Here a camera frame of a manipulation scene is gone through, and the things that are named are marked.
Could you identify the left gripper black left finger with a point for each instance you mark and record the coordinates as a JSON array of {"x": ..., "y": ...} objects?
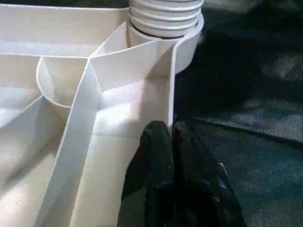
[{"x": 151, "y": 177}]

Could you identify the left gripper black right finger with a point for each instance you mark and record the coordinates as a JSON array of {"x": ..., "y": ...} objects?
[{"x": 196, "y": 189}]

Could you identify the white plastic table top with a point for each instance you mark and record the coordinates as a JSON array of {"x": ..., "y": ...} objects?
[{"x": 47, "y": 118}]

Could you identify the white plastic table leg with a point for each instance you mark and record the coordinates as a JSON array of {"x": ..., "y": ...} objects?
[{"x": 165, "y": 14}]

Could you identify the black glossy mat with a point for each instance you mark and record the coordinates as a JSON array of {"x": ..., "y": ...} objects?
[{"x": 260, "y": 118}]

